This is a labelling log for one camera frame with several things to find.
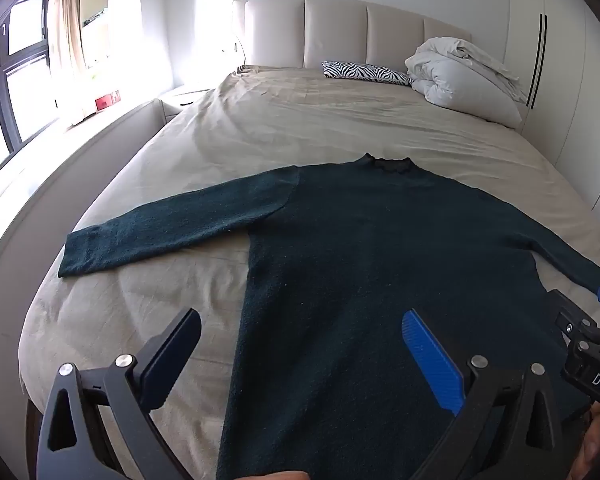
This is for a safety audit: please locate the person's right hand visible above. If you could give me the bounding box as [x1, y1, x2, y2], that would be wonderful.
[570, 404, 600, 480]

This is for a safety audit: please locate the black framed window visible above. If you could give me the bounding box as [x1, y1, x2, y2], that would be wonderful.
[0, 0, 61, 161]

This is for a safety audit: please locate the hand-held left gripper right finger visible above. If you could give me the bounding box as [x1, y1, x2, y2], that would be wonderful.
[401, 308, 593, 480]

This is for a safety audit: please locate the white nightstand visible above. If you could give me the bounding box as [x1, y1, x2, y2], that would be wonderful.
[159, 85, 213, 123]

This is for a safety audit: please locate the cream padded headboard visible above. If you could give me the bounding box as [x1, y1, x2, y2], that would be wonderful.
[232, 0, 473, 73]

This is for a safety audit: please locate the zebra print pillow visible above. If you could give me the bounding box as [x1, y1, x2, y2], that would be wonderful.
[321, 61, 413, 86]

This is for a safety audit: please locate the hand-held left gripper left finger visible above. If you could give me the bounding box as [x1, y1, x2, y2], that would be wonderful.
[35, 308, 203, 480]

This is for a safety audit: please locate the white wall shelf unit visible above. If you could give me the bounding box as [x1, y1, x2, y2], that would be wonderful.
[80, 0, 112, 68]

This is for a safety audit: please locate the white wardrobe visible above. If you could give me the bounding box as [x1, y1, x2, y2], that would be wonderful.
[502, 0, 600, 221]

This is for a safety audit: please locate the beige curtain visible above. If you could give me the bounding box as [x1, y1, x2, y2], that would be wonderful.
[47, 0, 88, 111]

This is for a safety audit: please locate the white crumpled duvet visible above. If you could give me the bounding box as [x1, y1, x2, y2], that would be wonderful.
[405, 36, 528, 128]

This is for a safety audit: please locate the bed with beige sheet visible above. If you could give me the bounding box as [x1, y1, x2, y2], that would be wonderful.
[20, 65, 600, 480]

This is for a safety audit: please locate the dark teal knit sweater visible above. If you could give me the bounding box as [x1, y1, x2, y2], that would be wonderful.
[58, 154, 600, 480]

